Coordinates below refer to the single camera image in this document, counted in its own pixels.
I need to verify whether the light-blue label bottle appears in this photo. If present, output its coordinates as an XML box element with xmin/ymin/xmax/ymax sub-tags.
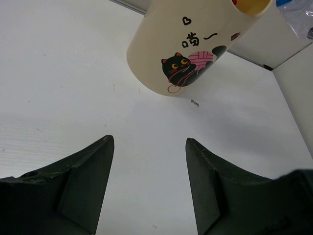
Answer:
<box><xmin>276</xmin><ymin>0</ymin><xmax>313</xmax><ymax>42</ymax></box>

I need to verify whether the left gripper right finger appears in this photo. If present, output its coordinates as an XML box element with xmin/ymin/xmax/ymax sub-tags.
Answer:
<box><xmin>185</xmin><ymin>138</ymin><xmax>313</xmax><ymax>235</ymax></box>

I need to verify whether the cream panda-ear bin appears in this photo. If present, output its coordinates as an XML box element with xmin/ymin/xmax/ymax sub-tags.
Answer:
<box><xmin>126</xmin><ymin>0</ymin><xmax>271</xmax><ymax>96</ymax></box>

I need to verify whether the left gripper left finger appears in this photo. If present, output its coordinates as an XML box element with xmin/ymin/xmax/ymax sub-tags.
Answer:
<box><xmin>0</xmin><ymin>135</ymin><xmax>114</xmax><ymax>235</ymax></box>

